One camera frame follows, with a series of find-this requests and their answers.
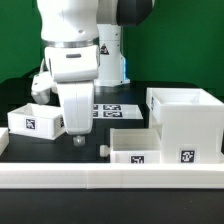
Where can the white left fence wall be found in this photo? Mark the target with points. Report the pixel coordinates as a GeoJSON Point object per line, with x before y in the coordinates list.
{"type": "Point", "coordinates": [4, 139]}

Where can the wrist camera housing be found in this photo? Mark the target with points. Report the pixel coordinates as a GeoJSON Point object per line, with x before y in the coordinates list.
{"type": "Point", "coordinates": [42, 87]}

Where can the white drawer box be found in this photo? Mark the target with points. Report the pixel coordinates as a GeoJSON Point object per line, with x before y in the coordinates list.
{"type": "Point", "coordinates": [33, 120]}
{"type": "Point", "coordinates": [134, 146]}

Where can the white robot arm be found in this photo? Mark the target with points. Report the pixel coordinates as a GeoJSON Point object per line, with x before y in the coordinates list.
{"type": "Point", "coordinates": [72, 56]}

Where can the white front drawer box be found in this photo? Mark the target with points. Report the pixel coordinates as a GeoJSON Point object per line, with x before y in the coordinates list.
{"type": "Point", "coordinates": [134, 146]}

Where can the white fence wall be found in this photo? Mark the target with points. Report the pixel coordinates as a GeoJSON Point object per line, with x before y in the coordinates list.
{"type": "Point", "coordinates": [4, 139]}
{"type": "Point", "coordinates": [96, 176]}

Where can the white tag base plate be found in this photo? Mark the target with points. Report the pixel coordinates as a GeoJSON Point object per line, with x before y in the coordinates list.
{"type": "Point", "coordinates": [116, 111]}

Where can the white drawer cabinet frame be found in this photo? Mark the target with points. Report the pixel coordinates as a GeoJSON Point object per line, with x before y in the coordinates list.
{"type": "Point", "coordinates": [190, 123]}

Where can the white front fence wall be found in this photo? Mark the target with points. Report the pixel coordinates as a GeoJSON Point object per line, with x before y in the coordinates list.
{"type": "Point", "coordinates": [96, 176]}

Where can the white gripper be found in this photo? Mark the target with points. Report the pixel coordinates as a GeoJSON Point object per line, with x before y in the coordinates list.
{"type": "Point", "coordinates": [76, 101]}

